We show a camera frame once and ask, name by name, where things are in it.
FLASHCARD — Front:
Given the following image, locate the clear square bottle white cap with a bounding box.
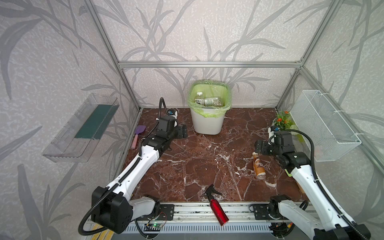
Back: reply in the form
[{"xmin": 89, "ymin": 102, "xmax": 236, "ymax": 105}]
[{"xmin": 204, "ymin": 97, "xmax": 224, "ymax": 108}]

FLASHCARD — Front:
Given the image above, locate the white label bottle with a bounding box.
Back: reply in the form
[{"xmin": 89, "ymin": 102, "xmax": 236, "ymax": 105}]
[{"xmin": 194, "ymin": 92, "xmax": 205, "ymax": 106}]

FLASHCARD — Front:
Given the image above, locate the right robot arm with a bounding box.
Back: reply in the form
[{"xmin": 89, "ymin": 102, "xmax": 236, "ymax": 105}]
[{"xmin": 255, "ymin": 126, "xmax": 371, "ymax": 240}]

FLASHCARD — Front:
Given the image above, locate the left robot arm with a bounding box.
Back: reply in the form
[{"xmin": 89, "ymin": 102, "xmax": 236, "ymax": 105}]
[{"xmin": 78, "ymin": 98, "xmax": 188, "ymax": 236}]

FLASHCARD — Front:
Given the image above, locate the brown bottle near right arm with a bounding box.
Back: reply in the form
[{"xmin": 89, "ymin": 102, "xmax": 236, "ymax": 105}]
[{"xmin": 252, "ymin": 152, "xmax": 266, "ymax": 180}]

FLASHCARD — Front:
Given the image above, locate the white waste bin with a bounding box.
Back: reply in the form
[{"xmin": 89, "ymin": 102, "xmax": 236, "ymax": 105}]
[{"xmin": 190, "ymin": 109, "xmax": 225, "ymax": 135}]

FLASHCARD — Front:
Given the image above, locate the green bin liner bag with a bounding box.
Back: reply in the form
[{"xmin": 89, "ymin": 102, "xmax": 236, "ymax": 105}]
[{"xmin": 188, "ymin": 80, "xmax": 233, "ymax": 118}]

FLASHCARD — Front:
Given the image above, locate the potted plant in white pot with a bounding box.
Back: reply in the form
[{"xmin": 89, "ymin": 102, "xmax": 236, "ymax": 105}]
[{"xmin": 270, "ymin": 111, "xmax": 299, "ymax": 132}]

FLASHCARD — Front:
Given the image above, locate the purple pink silicone spatula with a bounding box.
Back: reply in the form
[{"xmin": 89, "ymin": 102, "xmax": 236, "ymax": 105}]
[{"xmin": 131, "ymin": 125, "xmax": 146, "ymax": 150}]

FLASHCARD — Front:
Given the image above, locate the right wiring bundle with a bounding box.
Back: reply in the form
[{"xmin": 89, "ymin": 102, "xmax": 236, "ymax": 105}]
[{"xmin": 268, "ymin": 221, "xmax": 296, "ymax": 239}]

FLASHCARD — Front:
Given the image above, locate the red spray bottle black trigger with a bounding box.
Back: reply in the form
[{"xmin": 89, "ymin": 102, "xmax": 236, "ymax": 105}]
[{"xmin": 205, "ymin": 184, "xmax": 229, "ymax": 226}]

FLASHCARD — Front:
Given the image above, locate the green circuit board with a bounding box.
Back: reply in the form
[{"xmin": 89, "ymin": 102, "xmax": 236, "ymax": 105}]
[{"xmin": 144, "ymin": 223, "xmax": 166, "ymax": 232}]

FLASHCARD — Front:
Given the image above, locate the yellow work glove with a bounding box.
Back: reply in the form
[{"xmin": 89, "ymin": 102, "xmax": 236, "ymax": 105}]
[{"xmin": 87, "ymin": 224, "xmax": 115, "ymax": 240}]

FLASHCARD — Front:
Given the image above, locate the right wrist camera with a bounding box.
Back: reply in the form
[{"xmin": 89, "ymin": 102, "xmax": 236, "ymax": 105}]
[{"xmin": 268, "ymin": 126, "xmax": 280, "ymax": 143}]

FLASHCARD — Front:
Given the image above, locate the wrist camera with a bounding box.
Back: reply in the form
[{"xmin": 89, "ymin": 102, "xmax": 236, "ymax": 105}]
[
  {"xmin": 167, "ymin": 108, "xmax": 178, "ymax": 127},
  {"xmin": 268, "ymin": 126, "xmax": 280, "ymax": 143}
]

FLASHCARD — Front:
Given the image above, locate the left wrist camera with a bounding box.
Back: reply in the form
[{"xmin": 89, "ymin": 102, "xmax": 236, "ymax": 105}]
[{"xmin": 167, "ymin": 108, "xmax": 178, "ymax": 127}]

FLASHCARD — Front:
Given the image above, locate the white wire mesh basket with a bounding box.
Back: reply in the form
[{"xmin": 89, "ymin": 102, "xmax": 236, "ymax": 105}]
[{"xmin": 291, "ymin": 90, "xmax": 362, "ymax": 162}]

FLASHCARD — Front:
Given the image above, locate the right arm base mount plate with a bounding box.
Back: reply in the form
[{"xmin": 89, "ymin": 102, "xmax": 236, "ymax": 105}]
[{"xmin": 249, "ymin": 204, "xmax": 281, "ymax": 220}]

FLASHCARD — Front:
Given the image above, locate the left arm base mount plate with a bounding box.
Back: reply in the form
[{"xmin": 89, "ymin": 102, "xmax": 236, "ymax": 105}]
[{"xmin": 154, "ymin": 204, "xmax": 175, "ymax": 221}]

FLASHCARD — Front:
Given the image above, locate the clear acrylic wall shelf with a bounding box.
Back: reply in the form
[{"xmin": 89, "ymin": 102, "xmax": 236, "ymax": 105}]
[{"xmin": 42, "ymin": 94, "xmax": 120, "ymax": 163}]

